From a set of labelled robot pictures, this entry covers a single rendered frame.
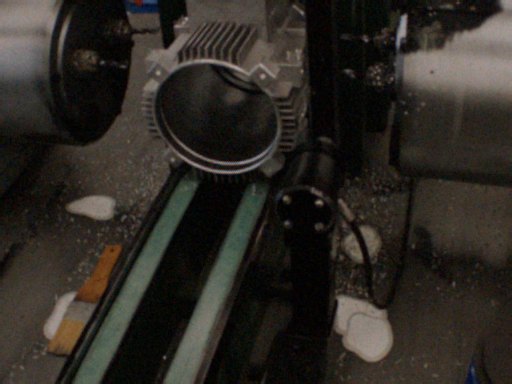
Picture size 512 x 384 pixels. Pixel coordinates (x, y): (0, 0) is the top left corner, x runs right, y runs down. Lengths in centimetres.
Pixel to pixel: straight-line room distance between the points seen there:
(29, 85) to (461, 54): 52
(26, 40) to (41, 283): 34
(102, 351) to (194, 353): 10
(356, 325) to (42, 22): 54
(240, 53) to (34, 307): 44
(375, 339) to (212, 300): 21
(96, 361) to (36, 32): 41
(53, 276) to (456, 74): 61
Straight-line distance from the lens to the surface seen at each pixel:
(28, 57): 81
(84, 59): 83
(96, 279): 87
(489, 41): 66
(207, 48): 70
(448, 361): 76
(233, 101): 91
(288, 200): 59
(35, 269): 94
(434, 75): 65
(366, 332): 77
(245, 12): 75
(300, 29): 81
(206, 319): 64
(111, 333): 65
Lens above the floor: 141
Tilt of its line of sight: 38 degrees down
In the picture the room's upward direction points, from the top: 5 degrees counter-clockwise
